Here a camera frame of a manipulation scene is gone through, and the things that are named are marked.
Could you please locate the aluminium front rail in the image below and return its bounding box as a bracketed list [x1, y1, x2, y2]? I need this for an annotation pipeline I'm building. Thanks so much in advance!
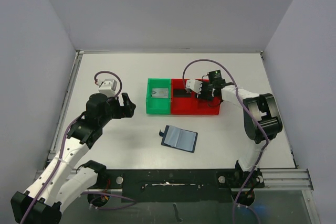
[258, 168, 313, 191]

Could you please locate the right red plastic bin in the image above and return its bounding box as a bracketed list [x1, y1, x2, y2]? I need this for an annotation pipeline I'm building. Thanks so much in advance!
[195, 97, 222, 115]

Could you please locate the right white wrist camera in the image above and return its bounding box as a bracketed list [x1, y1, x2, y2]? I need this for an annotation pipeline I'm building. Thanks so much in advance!
[185, 79, 203, 98]

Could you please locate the black card in bin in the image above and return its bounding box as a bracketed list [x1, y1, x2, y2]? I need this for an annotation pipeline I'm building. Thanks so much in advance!
[173, 89, 191, 98]

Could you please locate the green plastic bin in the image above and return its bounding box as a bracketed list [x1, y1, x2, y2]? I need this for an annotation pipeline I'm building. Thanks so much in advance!
[146, 78, 171, 115]

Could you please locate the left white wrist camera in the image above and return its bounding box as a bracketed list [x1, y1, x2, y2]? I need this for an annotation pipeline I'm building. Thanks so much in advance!
[96, 79, 117, 97]

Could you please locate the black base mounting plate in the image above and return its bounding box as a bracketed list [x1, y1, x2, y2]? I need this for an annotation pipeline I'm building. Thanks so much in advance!
[88, 169, 265, 203]

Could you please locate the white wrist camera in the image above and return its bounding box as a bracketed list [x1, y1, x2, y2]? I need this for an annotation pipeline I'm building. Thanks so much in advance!
[185, 79, 203, 98]
[96, 79, 117, 97]

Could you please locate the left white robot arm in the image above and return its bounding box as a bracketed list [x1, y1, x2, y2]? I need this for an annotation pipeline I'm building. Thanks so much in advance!
[10, 93, 136, 223]

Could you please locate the blue leather card holder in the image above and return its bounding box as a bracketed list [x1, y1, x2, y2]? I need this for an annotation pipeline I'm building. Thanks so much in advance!
[159, 125, 198, 153]

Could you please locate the white magnetic stripe card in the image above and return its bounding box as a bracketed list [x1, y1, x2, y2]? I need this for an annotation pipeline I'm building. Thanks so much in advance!
[151, 88, 170, 99]

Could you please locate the middle red plastic bin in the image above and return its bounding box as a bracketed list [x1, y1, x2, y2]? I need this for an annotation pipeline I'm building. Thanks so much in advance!
[171, 79, 196, 115]

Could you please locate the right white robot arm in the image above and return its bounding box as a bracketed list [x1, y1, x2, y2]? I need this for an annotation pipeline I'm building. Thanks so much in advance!
[186, 70, 283, 187]

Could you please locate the red plastic bin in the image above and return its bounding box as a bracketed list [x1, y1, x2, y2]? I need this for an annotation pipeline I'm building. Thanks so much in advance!
[171, 79, 196, 115]
[195, 97, 222, 115]

